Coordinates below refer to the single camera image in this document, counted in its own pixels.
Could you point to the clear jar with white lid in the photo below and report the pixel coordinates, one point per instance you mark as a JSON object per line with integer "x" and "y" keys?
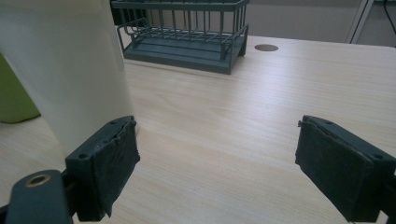
{"x": 65, "y": 62}

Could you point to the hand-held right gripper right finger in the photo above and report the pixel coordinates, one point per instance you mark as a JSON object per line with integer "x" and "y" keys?
{"x": 339, "y": 168}

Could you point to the green bottle with white cap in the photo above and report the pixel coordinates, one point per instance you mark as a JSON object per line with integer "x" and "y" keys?
{"x": 14, "y": 99}

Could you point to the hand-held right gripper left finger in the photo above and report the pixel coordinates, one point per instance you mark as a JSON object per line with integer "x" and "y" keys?
{"x": 102, "y": 168}

